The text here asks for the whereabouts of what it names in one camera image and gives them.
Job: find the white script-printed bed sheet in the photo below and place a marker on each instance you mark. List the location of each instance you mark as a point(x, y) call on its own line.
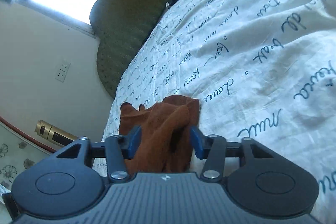
point(236, 56)

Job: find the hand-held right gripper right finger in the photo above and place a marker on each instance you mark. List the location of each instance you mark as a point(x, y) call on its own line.
point(197, 144)

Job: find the brown knit garment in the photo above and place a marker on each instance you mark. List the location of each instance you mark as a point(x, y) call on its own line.
point(160, 134)

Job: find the green striped padded headboard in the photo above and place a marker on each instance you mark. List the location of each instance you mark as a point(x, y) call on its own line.
point(123, 16)

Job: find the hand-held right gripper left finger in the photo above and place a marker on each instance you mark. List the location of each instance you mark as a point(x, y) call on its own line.
point(135, 140)

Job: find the white wall socket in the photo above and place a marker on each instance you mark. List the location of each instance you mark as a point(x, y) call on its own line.
point(63, 71)

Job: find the floral patterned panel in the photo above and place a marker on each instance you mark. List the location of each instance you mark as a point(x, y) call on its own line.
point(15, 155)

